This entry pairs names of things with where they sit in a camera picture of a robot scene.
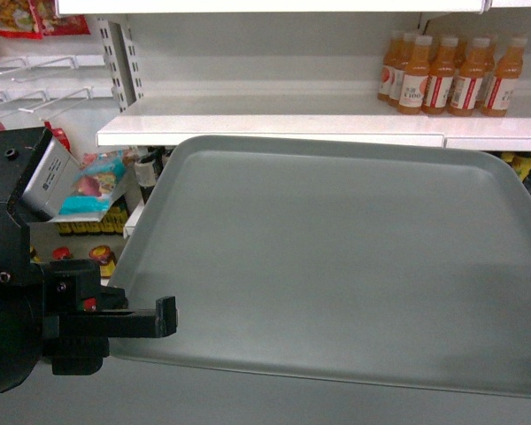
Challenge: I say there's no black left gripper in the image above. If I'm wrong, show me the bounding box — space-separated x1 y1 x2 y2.
42 259 177 375

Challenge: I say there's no grey rectangular serving tray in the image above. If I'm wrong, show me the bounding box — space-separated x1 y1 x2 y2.
111 136 531 397

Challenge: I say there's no orange juice bottle back left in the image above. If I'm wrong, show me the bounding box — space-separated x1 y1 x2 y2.
377 30 404 102

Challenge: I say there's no orange juice bottle C100 front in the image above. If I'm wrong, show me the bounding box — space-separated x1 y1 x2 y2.
397 35 433 115

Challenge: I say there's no orange juice bottle red stripe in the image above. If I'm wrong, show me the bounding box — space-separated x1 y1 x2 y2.
421 35 458 115

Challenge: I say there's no orange juice bottle barcode label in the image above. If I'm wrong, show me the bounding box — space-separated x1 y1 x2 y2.
447 37 490 117

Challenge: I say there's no orange juice bottle far right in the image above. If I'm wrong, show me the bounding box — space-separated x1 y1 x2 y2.
481 35 528 117

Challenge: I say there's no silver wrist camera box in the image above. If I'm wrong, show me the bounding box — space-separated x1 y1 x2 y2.
21 137 80 221

